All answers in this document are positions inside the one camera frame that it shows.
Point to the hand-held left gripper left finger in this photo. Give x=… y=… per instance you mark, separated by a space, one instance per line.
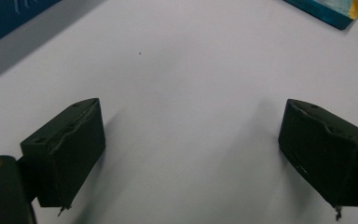
x=65 y=152

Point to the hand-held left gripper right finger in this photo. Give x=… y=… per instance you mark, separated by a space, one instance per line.
x=326 y=155

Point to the dark blue cartoon picture book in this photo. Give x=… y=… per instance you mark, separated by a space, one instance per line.
x=3 y=18

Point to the teal book with yellow corner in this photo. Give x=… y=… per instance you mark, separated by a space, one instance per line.
x=332 y=9

